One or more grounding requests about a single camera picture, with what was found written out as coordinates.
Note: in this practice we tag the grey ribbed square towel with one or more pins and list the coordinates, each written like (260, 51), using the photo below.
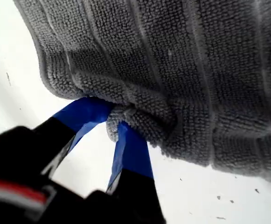
(172, 70)

